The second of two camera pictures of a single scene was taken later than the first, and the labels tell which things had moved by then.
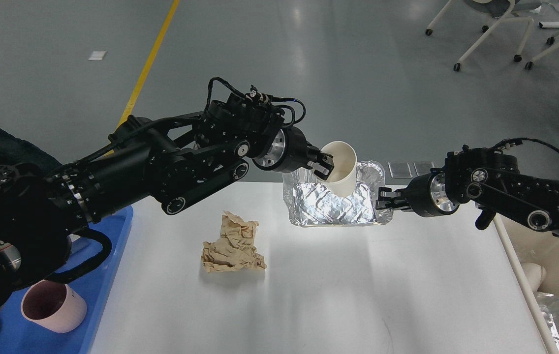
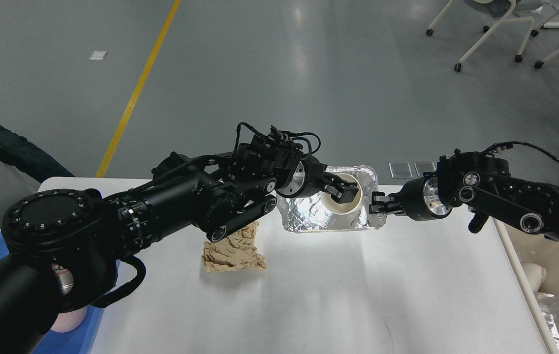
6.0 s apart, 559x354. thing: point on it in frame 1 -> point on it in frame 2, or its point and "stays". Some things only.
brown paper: x=235 y=249 stays
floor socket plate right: x=422 y=167 stays
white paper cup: x=342 y=182 -> x=345 y=208
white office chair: x=502 y=10 stays
